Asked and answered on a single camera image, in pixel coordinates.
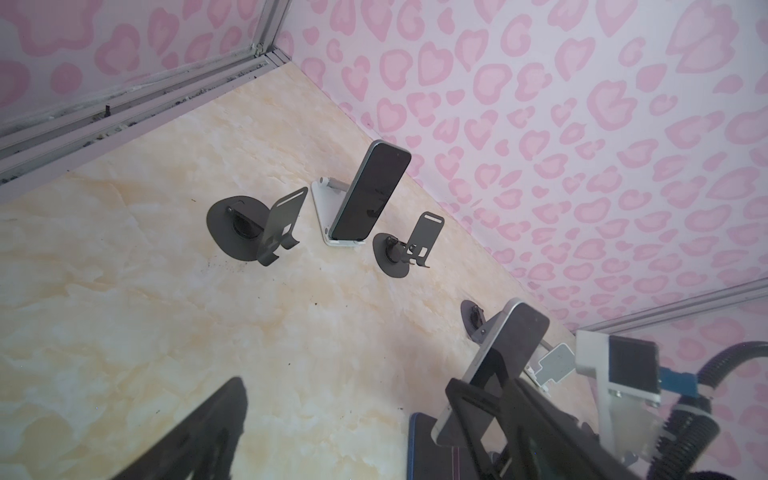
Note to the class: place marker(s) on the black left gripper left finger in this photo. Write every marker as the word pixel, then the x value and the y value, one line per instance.
pixel 203 445

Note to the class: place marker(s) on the dark round phone stand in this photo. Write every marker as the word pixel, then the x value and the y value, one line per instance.
pixel 473 319
pixel 248 230

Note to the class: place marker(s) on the aluminium frame post back right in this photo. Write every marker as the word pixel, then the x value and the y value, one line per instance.
pixel 710 302

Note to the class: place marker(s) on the aluminium frame post back left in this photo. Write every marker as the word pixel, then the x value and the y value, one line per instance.
pixel 268 26

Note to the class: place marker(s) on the blue-edged smartphone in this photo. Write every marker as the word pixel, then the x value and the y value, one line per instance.
pixel 428 461

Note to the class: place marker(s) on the aluminium frame post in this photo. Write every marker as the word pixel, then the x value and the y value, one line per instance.
pixel 710 302
pixel 268 26

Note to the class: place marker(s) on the dark round front phone stand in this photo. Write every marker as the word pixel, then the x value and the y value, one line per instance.
pixel 248 230

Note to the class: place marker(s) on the white folding phone stand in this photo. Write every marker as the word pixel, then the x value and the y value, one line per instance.
pixel 327 210
pixel 550 364

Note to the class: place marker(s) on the dark round stand back left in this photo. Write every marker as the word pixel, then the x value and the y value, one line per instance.
pixel 394 257

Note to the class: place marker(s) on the white folding phone stand left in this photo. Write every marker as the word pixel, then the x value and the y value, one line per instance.
pixel 327 210

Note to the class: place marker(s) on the green-edged smartphone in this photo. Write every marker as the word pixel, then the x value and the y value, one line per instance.
pixel 379 174

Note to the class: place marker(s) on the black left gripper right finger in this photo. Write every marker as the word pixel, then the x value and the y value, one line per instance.
pixel 546 443

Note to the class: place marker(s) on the silver smartphone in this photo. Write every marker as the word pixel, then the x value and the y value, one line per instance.
pixel 507 342

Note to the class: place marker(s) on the dark round phone stand centre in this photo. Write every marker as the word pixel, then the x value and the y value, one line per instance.
pixel 473 319

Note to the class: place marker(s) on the white folding phone stand right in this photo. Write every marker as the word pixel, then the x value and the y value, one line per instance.
pixel 550 364

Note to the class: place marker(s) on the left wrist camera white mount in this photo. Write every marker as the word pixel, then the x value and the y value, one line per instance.
pixel 629 383

